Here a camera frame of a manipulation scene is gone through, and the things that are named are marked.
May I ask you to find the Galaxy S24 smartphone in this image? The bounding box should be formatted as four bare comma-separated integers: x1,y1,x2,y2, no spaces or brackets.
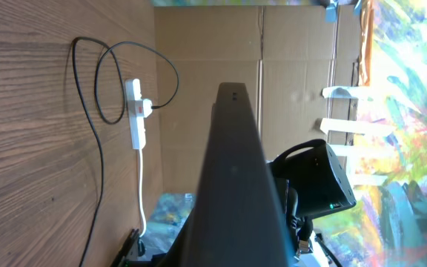
160,82,294,266

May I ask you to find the white charger plug adapter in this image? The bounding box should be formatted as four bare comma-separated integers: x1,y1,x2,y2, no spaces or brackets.
134,99,153,118

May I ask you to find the white power strip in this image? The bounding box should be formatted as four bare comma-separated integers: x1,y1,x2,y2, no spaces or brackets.
125,79,146,150

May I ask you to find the cardboard backdrop panel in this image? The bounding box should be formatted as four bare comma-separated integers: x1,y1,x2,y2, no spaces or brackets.
154,5,361,193

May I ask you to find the colourful painted cloth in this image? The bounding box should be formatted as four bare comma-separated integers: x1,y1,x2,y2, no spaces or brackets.
153,1,427,266

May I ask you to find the white power strip cord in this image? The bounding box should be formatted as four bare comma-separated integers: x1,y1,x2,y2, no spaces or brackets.
136,148,148,238

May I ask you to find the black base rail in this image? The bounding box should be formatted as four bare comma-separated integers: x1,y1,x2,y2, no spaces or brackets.
110,229,150,267

